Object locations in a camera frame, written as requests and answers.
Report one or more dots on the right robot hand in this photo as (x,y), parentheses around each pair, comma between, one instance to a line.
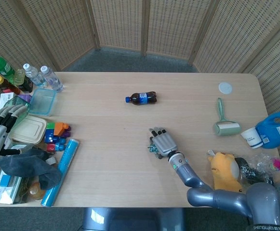
(165,143)

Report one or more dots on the small green toy tank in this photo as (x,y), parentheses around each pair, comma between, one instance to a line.
(152,149)

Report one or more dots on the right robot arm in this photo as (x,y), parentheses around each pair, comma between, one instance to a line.
(192,176)

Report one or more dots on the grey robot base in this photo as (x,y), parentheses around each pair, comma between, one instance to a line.
(130,220)

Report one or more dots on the dark blue plastic block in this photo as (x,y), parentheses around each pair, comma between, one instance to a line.
(49,136)

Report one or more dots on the green plastic block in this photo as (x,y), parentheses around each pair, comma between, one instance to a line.
(50,125)

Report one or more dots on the yellow plush toy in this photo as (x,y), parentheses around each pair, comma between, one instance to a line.
(224,170)

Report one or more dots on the orange toy block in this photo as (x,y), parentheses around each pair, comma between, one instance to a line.
(60,128)

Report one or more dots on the light blue plastic block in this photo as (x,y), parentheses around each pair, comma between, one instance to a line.
(61,144)

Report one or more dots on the purple plastic block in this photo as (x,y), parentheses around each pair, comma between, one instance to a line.
(67,132)

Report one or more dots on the beige lunch box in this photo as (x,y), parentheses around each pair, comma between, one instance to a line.
(29,130)

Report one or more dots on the white labelled box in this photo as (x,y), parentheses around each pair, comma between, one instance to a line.
(6,98)

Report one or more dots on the clear green plastic container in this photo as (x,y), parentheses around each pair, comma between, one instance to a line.
(17,103)

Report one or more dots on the dark grey cloth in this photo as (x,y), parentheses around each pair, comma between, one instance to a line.
(31,166)

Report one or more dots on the purple box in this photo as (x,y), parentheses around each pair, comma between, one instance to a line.
(25,97)

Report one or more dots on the cola bottle with blue cap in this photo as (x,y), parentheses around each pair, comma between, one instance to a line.
(142,98)

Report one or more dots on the white and blue box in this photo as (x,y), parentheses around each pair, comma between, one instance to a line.
(6,186)

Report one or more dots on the brown sauce bottle yellow cap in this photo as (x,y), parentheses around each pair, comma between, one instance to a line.
(4,84)

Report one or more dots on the clear container with blue rim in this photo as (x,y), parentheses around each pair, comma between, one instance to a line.
(43,102)

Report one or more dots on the small white round container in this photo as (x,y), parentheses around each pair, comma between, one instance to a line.
(51,160)

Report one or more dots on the pale green lint roller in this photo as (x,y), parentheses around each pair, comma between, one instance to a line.
(227,128)

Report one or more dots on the amber liquid bottle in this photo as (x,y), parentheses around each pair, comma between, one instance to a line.
(36,192)

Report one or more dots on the green soda bottle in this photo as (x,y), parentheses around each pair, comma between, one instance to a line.
(1,66)

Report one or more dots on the clear water bottle white cap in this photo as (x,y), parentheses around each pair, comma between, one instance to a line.
(35,75)
(51,79)

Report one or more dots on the light blue cylindrical tube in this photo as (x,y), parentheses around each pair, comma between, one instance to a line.
(62,168)

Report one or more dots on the white round lid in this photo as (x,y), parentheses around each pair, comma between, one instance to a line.
(225,88)

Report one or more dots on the white paper cup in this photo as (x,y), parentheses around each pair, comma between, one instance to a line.
(251,138)

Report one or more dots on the crinkly clear plastic bag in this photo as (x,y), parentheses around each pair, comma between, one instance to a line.
(257,168)

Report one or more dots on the blue detergent jug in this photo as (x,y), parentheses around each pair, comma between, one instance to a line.
(274,132)

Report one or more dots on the woven folding screen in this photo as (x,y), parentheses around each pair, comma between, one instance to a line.
(173,24)

